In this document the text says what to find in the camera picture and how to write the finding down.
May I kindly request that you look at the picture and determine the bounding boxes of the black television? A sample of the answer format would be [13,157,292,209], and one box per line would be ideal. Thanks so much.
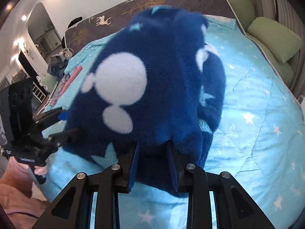
[18,51,37,77]

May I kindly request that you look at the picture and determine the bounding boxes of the grey blue clothes pile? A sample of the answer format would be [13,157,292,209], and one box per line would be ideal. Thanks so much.
[47,54,70,80]

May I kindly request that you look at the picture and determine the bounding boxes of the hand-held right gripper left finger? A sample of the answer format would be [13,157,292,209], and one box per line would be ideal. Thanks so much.
[31,143,140,229]

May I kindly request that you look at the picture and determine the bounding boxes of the green ribbed bed sheet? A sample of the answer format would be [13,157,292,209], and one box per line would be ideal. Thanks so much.
[246,34,294,87]

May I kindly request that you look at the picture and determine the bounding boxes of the green pillow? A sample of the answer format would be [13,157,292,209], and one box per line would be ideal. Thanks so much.
[246,17,303,64]
[224,0,256,31]

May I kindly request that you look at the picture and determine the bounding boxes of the light blue star blanket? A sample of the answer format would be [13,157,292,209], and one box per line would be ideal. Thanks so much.
[43,14,303,229]

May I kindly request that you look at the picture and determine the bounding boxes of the white cabinet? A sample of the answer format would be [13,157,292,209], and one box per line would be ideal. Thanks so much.
[33,76,52,102]

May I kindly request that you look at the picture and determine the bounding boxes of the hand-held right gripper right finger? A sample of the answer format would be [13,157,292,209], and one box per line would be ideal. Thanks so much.
[166,141,276,229]

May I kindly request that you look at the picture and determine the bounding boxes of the black object behind mattress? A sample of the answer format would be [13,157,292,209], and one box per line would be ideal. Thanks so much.
[68,17,83,29]

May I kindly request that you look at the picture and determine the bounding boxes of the white pleated curtain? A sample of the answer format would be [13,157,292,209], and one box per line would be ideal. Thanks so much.
[253,0,305,101]

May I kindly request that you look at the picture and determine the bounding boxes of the dark blue fleece garment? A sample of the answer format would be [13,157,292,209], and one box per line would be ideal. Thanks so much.
[58,6,227,199]

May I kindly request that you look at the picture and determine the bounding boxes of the person's left hand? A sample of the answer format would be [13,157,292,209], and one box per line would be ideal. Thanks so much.
[33,166,47,176]

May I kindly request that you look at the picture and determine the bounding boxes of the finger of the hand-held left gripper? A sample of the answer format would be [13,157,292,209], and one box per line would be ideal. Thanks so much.
[48,128,80,148]
[33,107,68,131]

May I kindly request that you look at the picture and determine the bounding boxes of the pink patterned clothes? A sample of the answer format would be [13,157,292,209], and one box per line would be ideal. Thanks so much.
[49,66,83,107]

